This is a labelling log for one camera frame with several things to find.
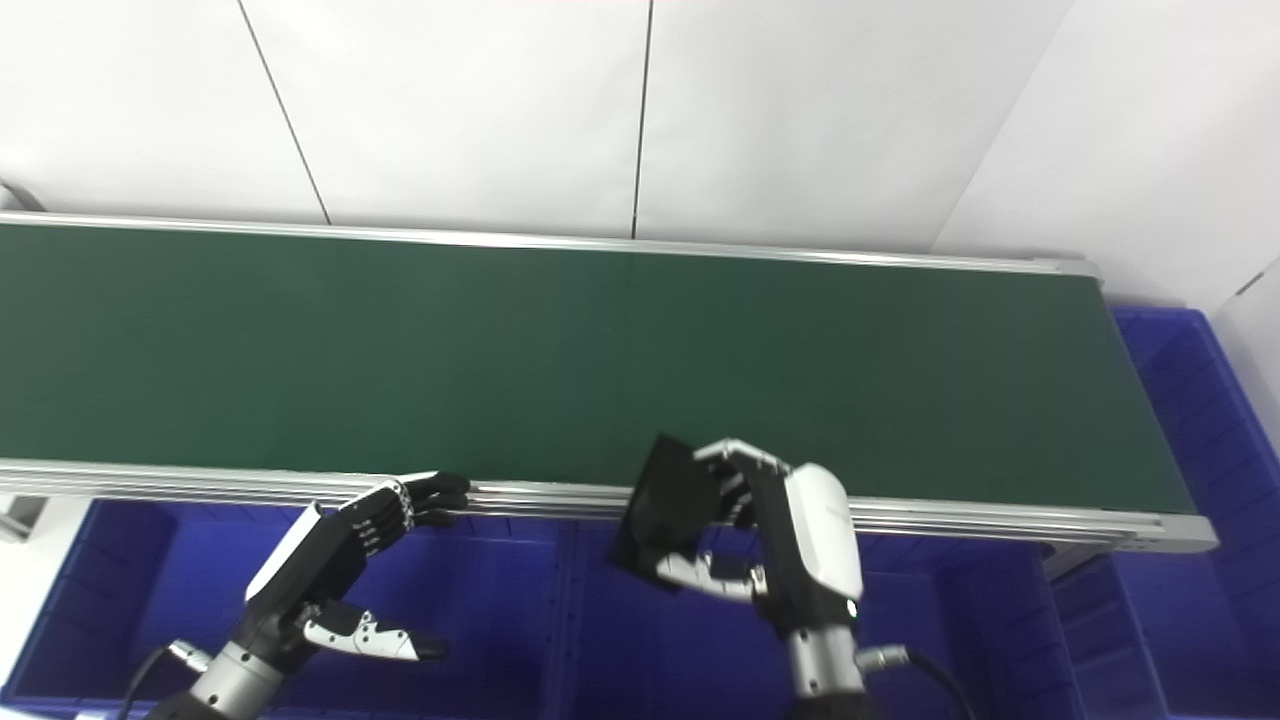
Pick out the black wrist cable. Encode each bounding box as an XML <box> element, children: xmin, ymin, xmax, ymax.
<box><xmin>115</xmin><ymin>640</ymin><xmax>213</xmax><ymax>720</ymax></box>
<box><xmin>855</xmin><ymin>645</ymin><xmax>978</xmax><ymax>720</ymax></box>

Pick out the green conveyor belt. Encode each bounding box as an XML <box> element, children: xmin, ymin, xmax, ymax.
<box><xmin>0</xmin><ymin>210</ymin><xmax>1219</xmax><ymax>554</ymax></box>

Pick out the black cylinder block part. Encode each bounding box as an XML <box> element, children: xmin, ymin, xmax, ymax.
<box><xmin>607</xmin><ymin>433</ymin><xmax>748</xmax><ymax>591</ymax></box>

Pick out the blue plastic bin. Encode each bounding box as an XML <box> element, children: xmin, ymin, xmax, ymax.
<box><xmin>0</xmin><ymin>498</ymin><xmax>581</xmax><ymax>720</ymax></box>
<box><xmin>555</xmin><ymin>520</ymin><xmax>1077</xmax><ymax>720</ymax></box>
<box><xmin>1050</xmin><ymin>307</ymin><xmax>1280</xmax><ymax>720</ymax></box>

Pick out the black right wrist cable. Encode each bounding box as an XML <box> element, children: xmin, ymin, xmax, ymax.
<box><xmin>855</xmin><ymin>645</ymin><xmax>978</xmax><ymax>720</ymax></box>

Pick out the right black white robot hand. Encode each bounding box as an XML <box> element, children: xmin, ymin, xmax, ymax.
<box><xmin>655</xmin><ymin>438</ymin><xmax>866</xmax><ymax>639</ymax></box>

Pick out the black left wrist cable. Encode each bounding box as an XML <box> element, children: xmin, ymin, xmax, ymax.
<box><xmin>115</xmin><ymin>640</ymin><xmax>213</xmax><ymax>720</ymax></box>

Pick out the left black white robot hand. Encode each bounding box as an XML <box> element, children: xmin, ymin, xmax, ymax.
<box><xmin>240</xmin><ymin>472</ymin><xmax>471</xmax><ymax>669</ymax></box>

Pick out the aluminium conveyor support leg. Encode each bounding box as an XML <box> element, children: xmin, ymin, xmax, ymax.
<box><xmin>0</xmin><ymin>495</ymin><xmax>51</xmax><ymax>544</ymax></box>
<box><xmin>1040</xmin><ymin>545</ymin><xmax>1101</xmax><ymax>583</ymax></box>

